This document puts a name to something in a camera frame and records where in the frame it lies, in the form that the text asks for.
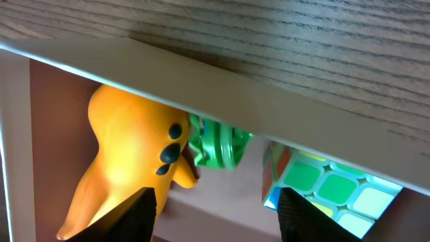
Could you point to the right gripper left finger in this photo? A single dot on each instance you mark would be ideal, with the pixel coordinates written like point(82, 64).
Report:
point(131, 221)

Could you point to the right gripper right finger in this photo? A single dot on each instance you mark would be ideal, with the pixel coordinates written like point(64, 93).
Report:
point(300, 221)

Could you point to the colourful puzzle cube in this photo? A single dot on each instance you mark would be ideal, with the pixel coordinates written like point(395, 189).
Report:
point(352, 198)

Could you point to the orange dinosaur toy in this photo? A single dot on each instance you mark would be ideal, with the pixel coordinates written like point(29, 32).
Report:
point(140, 146)

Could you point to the white box pink interior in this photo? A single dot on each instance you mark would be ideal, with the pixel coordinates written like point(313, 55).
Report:
point(166, 77)

